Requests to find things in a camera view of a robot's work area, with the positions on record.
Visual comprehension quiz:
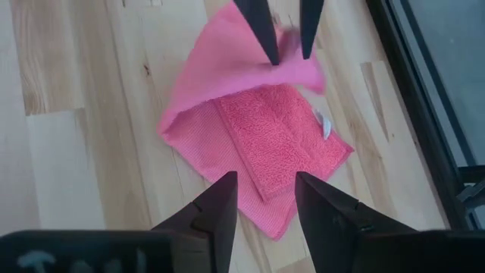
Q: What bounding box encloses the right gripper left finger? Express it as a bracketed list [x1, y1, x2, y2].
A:
[0, 171, 239, 273]

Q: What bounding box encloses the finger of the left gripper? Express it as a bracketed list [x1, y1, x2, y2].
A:
[299, 0, 326, 61]
[233, 0, 281, 66]

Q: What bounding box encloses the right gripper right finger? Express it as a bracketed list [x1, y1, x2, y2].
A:
[295, 171, 485, 273]

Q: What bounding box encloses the pink microfiber towel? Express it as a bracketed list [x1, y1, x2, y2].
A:
[157, 0, 355, 242]

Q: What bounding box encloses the small white fabric label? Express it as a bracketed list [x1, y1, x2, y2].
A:
[312, 108, 333, 141]

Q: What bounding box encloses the black aluminium table frame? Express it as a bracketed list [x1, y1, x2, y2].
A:
[365, 0, 485, 231]

